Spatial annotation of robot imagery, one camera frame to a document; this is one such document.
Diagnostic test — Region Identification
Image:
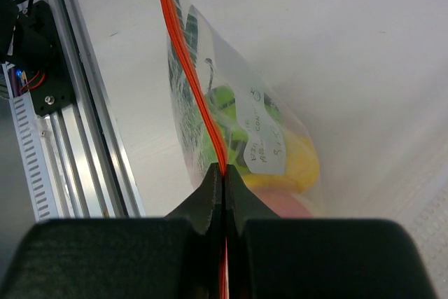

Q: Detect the green apple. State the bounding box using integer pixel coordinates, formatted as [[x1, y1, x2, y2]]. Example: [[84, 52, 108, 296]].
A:
[[206, 85, 286, 175]]

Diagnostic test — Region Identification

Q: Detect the white slotted cable duct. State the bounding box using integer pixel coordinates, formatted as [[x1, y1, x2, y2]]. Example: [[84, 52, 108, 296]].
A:
[[1, 65, 59, 222]]

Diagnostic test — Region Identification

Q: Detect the clear orange-zip bag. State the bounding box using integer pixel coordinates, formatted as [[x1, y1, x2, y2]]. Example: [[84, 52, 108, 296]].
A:
[[144, 0, 326, 299]]

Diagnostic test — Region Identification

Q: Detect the yellow bell pepper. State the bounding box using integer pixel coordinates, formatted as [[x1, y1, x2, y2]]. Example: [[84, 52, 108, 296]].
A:
[[242, 132, 320, 193]]

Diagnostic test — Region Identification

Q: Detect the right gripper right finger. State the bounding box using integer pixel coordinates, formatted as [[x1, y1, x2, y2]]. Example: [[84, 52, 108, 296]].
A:
[[223, 165, 437, 298]]

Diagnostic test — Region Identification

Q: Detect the green spring onion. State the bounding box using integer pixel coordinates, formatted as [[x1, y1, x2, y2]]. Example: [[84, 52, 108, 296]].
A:
[[167, 0, 217, 175]]

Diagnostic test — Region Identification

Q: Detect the red apple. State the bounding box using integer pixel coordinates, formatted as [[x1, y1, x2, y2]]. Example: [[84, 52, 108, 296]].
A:
[[255, 190, 313, 218]]

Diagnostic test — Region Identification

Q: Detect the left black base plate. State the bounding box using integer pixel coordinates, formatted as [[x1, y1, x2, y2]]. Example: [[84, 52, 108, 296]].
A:
[[12, 0, 76, 117]]

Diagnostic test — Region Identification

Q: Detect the aluminium mounting rail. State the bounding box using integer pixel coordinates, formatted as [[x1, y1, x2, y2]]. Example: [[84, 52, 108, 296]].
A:
[[6, 0, 146, 219]]

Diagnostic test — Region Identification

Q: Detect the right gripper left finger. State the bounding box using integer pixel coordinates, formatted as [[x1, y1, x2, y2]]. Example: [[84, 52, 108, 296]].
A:
[[1, 165, 224, 298]]

